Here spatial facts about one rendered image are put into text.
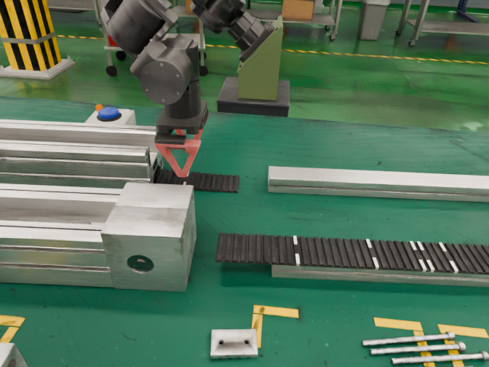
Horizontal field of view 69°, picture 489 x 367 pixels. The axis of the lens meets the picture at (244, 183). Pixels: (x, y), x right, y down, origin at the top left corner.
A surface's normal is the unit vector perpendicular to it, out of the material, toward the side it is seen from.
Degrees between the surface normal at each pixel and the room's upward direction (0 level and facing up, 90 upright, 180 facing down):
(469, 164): 0
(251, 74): 90
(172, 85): 90
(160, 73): 90
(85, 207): 90
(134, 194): 0
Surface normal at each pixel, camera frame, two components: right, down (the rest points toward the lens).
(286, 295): 0.04, -0.82
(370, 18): -0.13, 0.62
